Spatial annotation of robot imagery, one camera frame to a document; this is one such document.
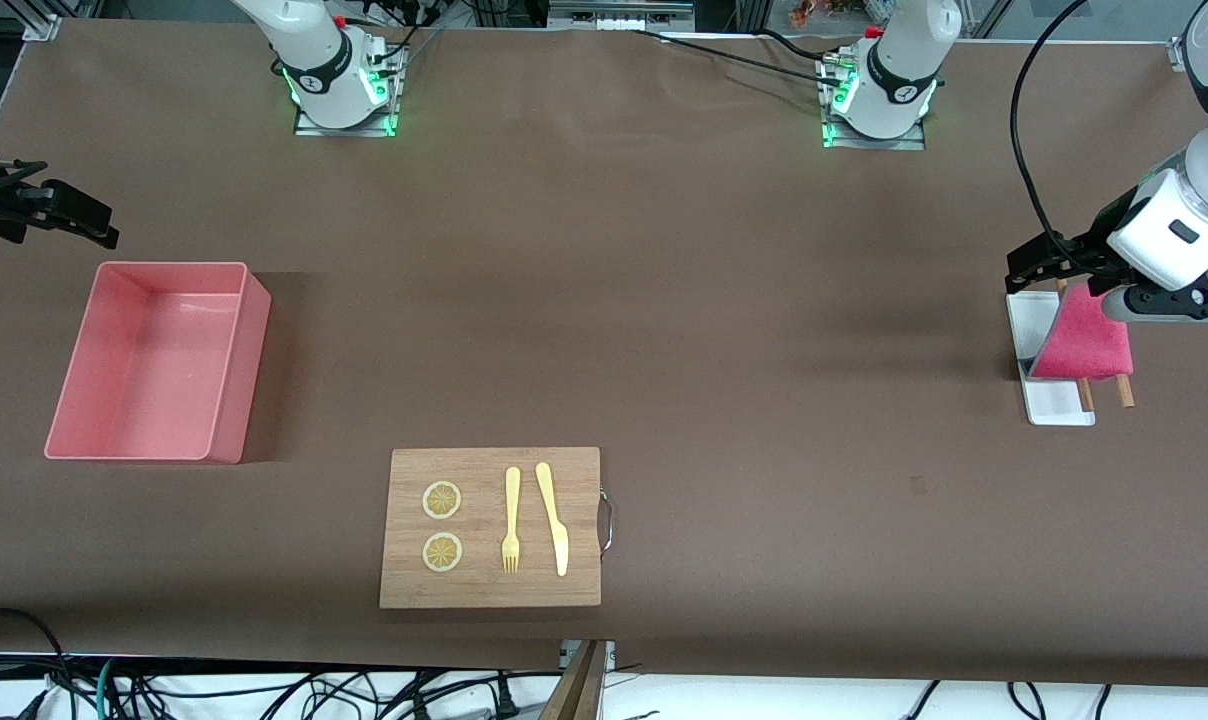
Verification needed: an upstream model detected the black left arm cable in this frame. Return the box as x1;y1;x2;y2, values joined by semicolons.
1010;0;1090;263

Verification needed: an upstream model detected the white rectangular tray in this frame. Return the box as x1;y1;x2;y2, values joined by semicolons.
1006;290;1097;427

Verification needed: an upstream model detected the black cable on table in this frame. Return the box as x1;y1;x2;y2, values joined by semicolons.
632;28;850;89

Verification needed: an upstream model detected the brown wooden bar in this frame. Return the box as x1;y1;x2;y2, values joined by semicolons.
542;640;607;720

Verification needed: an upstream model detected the small metal bracket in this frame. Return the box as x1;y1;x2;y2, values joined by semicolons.
561;640;618;671

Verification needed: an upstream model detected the yellow plastic fork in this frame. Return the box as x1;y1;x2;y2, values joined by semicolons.
501;466;522;574

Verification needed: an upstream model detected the thick black floor cable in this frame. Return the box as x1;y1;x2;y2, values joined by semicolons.
0;607;71;720

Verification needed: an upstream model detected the pink and grey cloth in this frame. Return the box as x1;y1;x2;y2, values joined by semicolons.
1029;283;1135;382

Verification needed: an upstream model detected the pink plastic bin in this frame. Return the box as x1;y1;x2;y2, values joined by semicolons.
44;261;272;465

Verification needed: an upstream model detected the grey power strip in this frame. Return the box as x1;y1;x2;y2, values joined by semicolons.
549;0;695;31

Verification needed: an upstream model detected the yellow plastic knife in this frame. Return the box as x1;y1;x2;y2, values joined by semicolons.
535;461;570;578

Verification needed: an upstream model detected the wooden cutting board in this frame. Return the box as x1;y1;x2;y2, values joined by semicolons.
379;447;603;610

